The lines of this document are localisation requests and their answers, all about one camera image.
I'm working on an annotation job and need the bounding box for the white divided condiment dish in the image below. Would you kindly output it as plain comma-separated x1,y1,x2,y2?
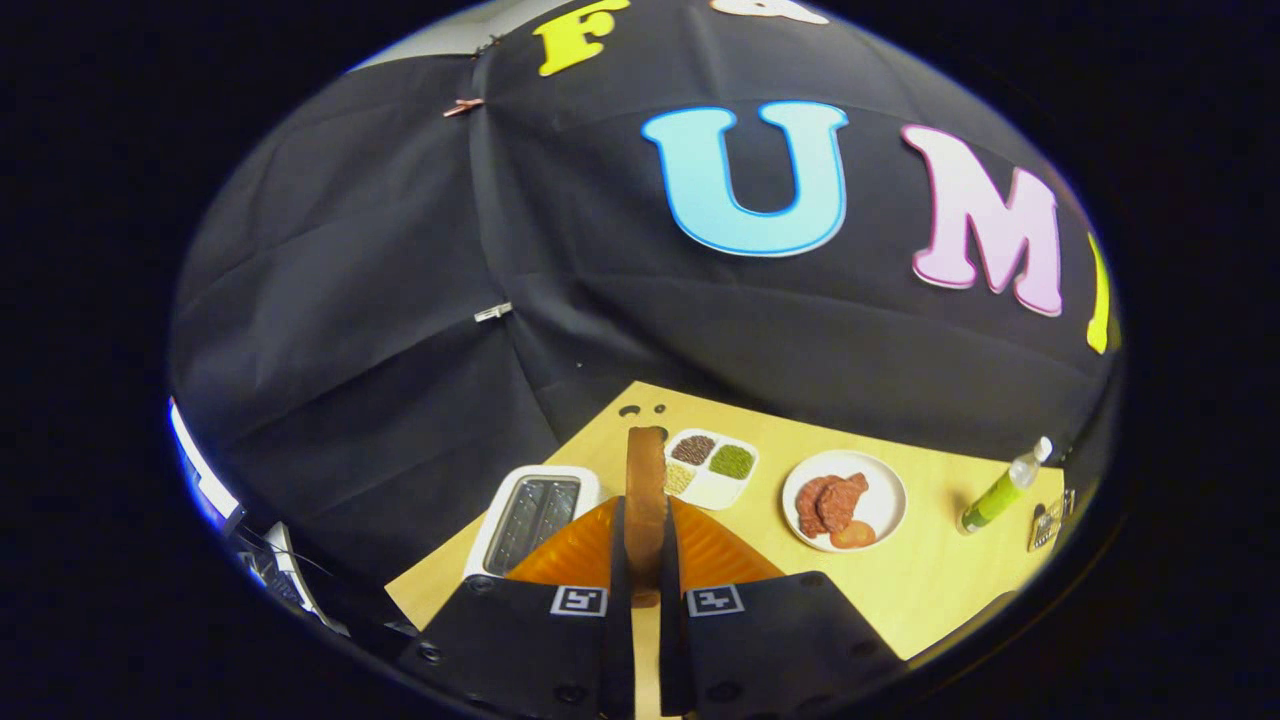
664,428,760,512

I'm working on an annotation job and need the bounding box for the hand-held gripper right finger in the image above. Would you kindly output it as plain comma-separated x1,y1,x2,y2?
658,497,906,720

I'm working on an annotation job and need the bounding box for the brown meat slice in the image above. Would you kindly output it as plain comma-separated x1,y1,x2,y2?
817,472,870,535
796,477,836,539

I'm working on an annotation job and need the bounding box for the white power strip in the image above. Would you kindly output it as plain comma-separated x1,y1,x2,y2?
262,520,346,636

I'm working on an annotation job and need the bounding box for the toasted bread slice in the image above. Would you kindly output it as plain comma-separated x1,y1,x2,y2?
626,426,669,608

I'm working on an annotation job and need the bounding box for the green label plastic bottle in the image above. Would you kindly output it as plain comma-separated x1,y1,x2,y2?
957,436,1054,536

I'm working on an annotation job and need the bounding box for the white toaster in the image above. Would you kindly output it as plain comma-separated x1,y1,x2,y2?
462,465,602,581

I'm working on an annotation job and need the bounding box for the wire utensil holder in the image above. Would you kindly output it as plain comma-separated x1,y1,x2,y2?
1028,488,1076,553

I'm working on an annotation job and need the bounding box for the black backdrop cloth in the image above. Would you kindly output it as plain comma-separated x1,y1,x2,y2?
168,0,1123,591

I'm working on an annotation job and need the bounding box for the bright lit screen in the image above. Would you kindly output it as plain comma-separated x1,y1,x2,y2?
168,398,244,533

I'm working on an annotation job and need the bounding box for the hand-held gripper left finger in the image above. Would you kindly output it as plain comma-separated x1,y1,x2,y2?
395,497,636,720

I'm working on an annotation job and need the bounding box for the beige round plate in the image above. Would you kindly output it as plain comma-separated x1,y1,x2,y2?
781,449,908,554

